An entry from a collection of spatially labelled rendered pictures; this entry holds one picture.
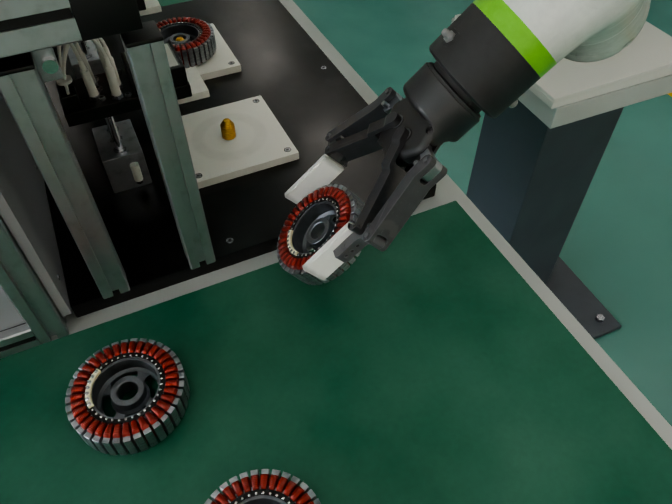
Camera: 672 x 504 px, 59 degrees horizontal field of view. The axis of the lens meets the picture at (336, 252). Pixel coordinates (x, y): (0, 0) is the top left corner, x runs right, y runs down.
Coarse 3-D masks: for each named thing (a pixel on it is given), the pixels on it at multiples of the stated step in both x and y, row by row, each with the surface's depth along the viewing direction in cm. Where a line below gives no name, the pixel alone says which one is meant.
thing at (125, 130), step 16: (96, 128) 77; (128, 128) 77; (112, 144) 75; (128, 144) 75; (112, 160) 73; (128, 160) 74; (144, 160) 75; (112, 176) 75; (128, 176) 76; (144, 176) 77
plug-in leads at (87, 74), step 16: (64, 48) 63; (80, 48) 67; (64, 64) 64; (80, 64) 65; (112, 64) 68; (64, 80) 65; (96, 80) 70; (112, 80) 67; (64, 96) 66; (96, 96) 68; (112, 96) 68
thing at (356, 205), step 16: (320, 192) 66; (336, 192) 64; (304, 208) 67; (320, 208) 66; (336, 208) 63; (352, 208) 61; (288, 224) 67; (304, 224) 67; (320, 224) 65; (336, 224) 61; (368, 224) 62; (288, 240) 65; (304, 240) 67; (320, 240) 63; (288, 256) 64; (304, 256) 62; (288, 272) 63; (304, 272) 61; (336, 272) 61
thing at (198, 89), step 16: (128, 64) 69; (176, 64) 69; (80, 80) 71; (128, 80) 71; (176, 80) 70; (192, 80) 74; (80, 96) 69; (128, 96) 69; (192, 96) 72; (208, 96) 73; (64, 112) 67; (80, 112) 67; (96, 112) 68; (112, 112) 69; (112, 128) 71
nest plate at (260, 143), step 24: (192, 120) 85; (216, 120) 85; (240, 120) 85; (264, 120) 85; (192, 144) 81; (216, 144) 81; (240, 144) 81; (264, 144) 81; (288, 144) 81; (216, 168) 78; (240, 168) 78; (264, 168) 80
